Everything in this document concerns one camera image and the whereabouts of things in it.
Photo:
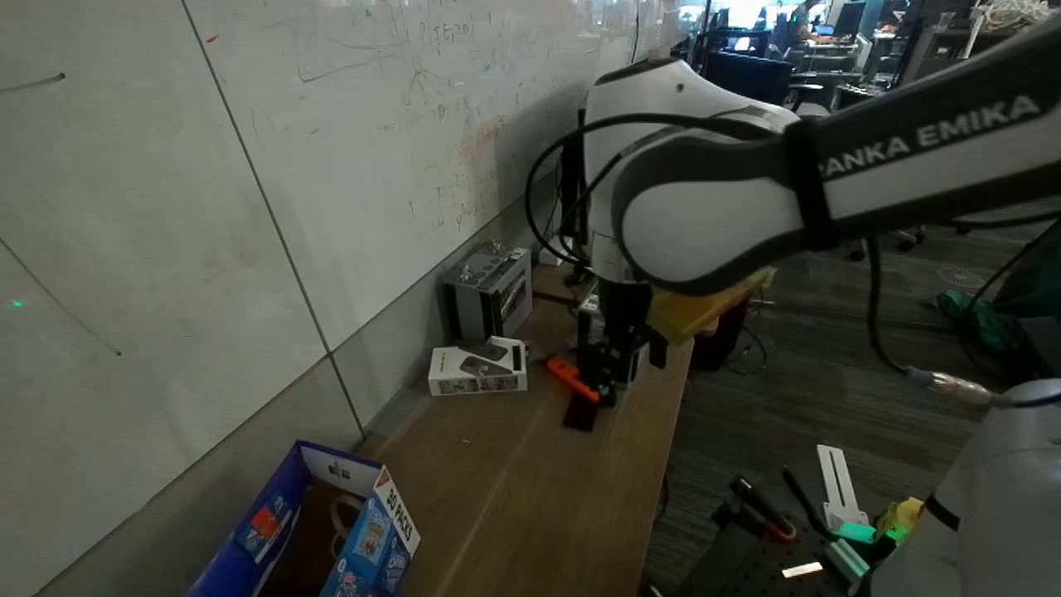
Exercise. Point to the black tool with orange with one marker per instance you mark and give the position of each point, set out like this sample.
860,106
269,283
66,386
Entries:
763,509

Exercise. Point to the yellow flat box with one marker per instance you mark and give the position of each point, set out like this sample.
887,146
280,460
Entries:
685,318

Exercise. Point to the white plastic bracket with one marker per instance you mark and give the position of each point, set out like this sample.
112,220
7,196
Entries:
841,493

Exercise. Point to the small black block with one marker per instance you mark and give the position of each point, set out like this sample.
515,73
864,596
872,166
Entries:
581,412

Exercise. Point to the blue cardboard box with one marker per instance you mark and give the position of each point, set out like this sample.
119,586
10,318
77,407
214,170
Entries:
324,526

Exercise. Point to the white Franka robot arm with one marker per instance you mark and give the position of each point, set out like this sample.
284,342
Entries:
697,187

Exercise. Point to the orange rectangular block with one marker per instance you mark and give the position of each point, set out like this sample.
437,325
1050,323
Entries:
572,379

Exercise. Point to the grey metal box rear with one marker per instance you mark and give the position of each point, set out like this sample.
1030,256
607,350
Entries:
490,292

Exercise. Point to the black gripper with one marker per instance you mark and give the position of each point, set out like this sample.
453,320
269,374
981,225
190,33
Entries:
610,339

